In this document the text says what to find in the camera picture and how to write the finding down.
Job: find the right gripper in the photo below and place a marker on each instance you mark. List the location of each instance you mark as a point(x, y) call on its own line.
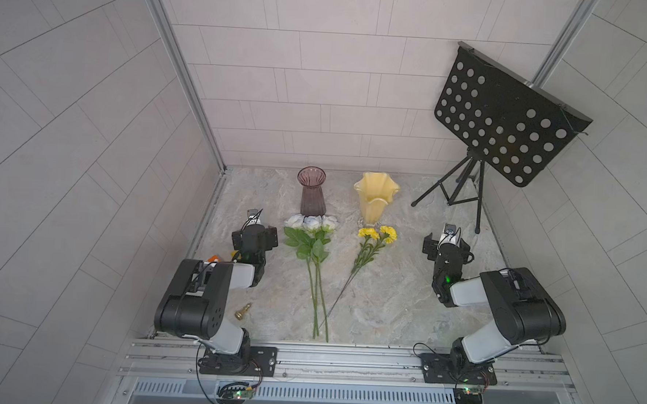
point(430, 244)

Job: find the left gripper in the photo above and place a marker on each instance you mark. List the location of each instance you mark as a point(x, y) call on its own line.
point(268, 238)

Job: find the white rose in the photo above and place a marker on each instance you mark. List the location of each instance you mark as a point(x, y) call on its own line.
point(292, 228)
point(304, 251)
point(325, 246)

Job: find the yellow carnation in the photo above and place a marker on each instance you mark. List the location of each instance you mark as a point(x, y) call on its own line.
point(388, 235)
point(369, 235)

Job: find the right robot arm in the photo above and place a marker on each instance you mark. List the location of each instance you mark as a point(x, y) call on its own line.
point(521, 308)

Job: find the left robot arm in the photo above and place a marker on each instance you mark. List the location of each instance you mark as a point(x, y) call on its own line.
point(194, 303)

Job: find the brass bell piece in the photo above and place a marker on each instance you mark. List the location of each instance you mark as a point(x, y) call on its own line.
point(241, 314)

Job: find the purple glass vase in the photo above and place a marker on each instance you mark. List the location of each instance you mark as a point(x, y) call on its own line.
point(312, 200)

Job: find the yellow ruffled vase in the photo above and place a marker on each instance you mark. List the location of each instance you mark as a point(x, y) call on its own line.
point(376, 191)

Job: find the right circuit board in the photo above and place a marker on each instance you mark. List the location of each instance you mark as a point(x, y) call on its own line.
point(468, 399)

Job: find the circuit board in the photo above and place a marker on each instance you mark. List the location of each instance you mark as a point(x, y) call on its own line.
point(468, 399)
point(235, 393)

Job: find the black perforated music stand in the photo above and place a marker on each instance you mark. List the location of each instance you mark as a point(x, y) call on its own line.
point(506, 124)

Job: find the left circuit board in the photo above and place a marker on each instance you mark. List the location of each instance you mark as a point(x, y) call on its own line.
point(235, 393)

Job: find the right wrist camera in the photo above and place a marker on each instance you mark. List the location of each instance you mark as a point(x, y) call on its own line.
point(451, 234)

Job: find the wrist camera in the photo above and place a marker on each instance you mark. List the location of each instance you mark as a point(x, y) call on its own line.
point(451, 234)
point(253, 217)

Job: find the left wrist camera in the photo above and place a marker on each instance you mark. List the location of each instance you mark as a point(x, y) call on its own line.
point(253, 217)

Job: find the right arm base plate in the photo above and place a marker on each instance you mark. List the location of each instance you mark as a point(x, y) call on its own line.
point(452, 368)

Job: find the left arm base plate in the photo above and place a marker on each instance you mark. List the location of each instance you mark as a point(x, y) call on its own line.
point(251, 362)

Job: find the aluminium rail frame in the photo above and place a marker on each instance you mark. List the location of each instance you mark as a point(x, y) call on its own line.
point(313, 363)

